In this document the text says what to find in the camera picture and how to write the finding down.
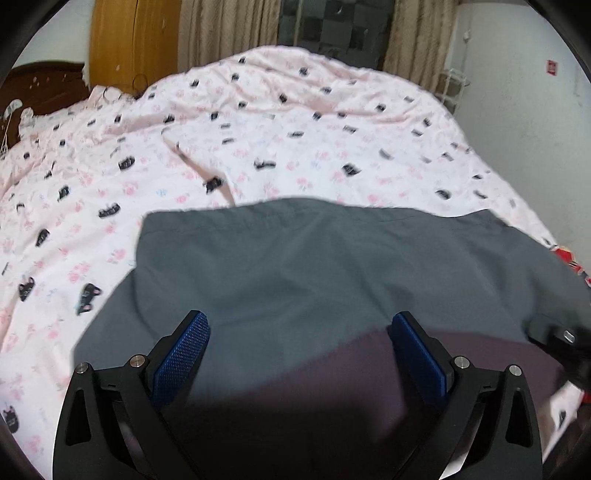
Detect purple grey hooded jacket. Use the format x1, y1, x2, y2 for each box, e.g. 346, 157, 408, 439
74, 199, 590, 479

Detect red basketball jersey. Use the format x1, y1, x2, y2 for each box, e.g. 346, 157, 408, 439
551, 245, 591, 287

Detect pink cat print duvet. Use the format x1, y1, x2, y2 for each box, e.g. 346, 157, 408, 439
1, 47, 556, 477

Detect white shelf rack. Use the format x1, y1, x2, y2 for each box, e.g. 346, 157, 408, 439
434, 68, 470, 115

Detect dark wooden headboard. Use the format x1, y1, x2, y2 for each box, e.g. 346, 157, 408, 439
0, 61, 89, 147

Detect beige right curtain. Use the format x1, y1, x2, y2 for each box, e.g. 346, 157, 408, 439
383, 0, 459, 93

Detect beige curtain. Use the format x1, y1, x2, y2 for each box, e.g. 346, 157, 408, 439
177, 0, 281, 71
383, 0, 459, 93

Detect dark window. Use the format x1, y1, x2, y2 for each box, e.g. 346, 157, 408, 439
277, 0, 396, 70

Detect orange wooden wardrobe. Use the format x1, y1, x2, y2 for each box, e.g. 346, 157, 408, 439
87, 0, 181, 95

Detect beige left curtain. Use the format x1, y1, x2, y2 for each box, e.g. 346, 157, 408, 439
177, 0, 281, 71

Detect red wall sticker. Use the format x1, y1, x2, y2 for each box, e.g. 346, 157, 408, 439
547, 60, 558, 76

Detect black cable on bed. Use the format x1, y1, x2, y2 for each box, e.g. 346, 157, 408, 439
103, 73, 151, 100

